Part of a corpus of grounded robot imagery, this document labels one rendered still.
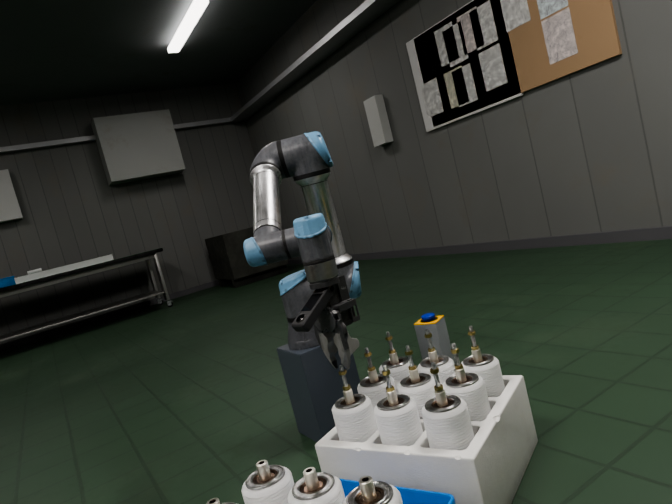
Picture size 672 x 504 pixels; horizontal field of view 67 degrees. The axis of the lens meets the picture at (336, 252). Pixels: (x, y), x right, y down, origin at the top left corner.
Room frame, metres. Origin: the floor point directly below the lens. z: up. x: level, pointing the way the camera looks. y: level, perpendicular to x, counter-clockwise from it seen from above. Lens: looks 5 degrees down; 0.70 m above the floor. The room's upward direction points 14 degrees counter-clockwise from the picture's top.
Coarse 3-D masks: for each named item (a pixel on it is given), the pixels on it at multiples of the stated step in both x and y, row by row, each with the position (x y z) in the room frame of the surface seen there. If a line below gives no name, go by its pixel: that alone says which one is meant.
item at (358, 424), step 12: (336, 408) 1.14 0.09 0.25; (360, 408) 1.11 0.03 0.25; (372, 408) 1.15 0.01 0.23; (336, 420) 1.13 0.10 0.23; (348, 420) 1.11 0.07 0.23; (360, 420) 1.11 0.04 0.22; (372, 420) 1.13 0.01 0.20; (348, 432) 1.11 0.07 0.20; (360, 432) 1.11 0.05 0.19; (372, 432) 1.12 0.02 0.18
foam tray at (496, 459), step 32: (512, 384) 1.19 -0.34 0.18; (512, 416) 1.11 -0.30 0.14; (320, 448) 1.13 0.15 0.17; (352, 448) 1.07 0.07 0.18; (384, 448) 1.04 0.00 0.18; (416, 448) 1.00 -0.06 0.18; (480, 448) 0.94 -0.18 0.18; (512, 448) 1.08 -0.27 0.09; (384, 480) 1.04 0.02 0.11; (416, 480) 0.99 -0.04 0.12; (448, 480) 0.95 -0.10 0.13; (480, 480) 0.92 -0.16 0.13; (512, 480) 1.04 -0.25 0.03
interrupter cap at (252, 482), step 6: (270, 468) 0.92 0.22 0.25; (276, 468) 0.92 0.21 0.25; (282, 468) 0.91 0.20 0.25; (252, 474) 0.92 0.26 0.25; (276, 474) 0.90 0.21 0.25; (282, 474) 0.89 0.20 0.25; (246, 480) 0.90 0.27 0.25; (252, 480) 0.90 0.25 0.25; (258, 480) 0.90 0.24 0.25; (270, 480) 0.88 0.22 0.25; (276, 480) 0.87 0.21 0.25; (246, 486) 0.88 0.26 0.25; (252, 486) 0.87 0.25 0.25; (258, 486) 0.87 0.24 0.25; (264, 486) 0.86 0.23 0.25
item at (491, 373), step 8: (496, 360) 1.19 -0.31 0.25; (464, 368) 1.19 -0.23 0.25; (472, 368) 1.18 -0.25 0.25; (480, 368) 1.17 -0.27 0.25; (488, 368) 1.16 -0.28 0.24; (496, 368) 1.17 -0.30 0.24; (480, 376) 1.17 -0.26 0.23; (488, 376) 1.16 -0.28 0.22; (496, 376) 1.17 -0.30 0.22; (488, 384) 1.16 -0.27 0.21; (496, 384) 1.17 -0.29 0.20; (488, 392) 1.16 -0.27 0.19; (496, 392) 1.17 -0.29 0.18
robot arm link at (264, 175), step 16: (272, 144) 1.54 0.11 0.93; (256, 160) 1.52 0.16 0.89; (272, 160) 1.51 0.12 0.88; (256, 176) 1.48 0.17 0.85; (272, 176) 1.47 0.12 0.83; (256, 192) 1.42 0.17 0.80; (272, 192) 1.41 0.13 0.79; (256, 208) 1.36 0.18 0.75; (272, 208) 1.35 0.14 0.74; (256, 224) 1.31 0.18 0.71; (272, 224) 1.29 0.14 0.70; (256, 240) 1.25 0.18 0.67; (272, 240) 1.24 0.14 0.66; (256, 256) 1.24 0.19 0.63; (272, 256) 1.24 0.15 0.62; (288, 256) 1.25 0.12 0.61
